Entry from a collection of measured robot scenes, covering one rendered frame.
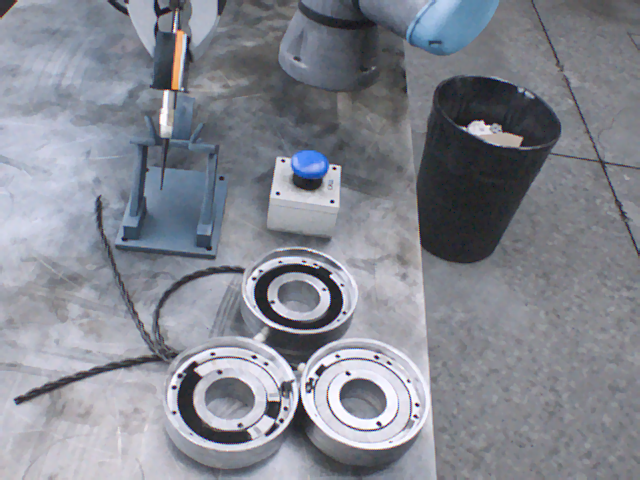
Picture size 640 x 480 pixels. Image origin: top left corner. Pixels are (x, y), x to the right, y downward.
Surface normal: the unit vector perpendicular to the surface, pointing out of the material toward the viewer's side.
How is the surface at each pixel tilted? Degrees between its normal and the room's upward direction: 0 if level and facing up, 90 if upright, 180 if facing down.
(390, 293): 0
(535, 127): 86
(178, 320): 0
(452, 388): 0
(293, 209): 90
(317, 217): 90
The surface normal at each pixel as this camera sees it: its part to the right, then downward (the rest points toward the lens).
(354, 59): 0.40, 0.43
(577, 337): 0.14, -0.72
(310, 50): -0.40, 0.32
